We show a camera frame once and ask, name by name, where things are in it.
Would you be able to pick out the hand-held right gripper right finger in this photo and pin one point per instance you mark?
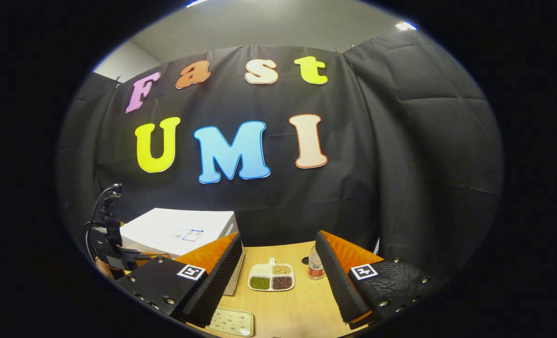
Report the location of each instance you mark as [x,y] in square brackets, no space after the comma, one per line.
[337,281]

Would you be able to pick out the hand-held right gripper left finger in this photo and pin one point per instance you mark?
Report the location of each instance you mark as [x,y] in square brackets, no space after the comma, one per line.
[217,281]

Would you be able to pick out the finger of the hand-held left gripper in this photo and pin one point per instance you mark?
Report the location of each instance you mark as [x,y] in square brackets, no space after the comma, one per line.
[147,257]

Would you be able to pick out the white microwave oven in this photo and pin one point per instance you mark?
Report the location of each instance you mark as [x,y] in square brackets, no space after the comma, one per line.
[175,225]

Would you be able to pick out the clear bottle with red label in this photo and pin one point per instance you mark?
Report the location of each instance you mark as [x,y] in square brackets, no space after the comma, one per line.
[315,267]

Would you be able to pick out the pale green square plate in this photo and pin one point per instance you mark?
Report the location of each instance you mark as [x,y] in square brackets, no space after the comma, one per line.
[231,321]

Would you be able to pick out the divided dish of beans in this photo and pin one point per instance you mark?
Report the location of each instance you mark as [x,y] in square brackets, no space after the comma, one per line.
[271,277]

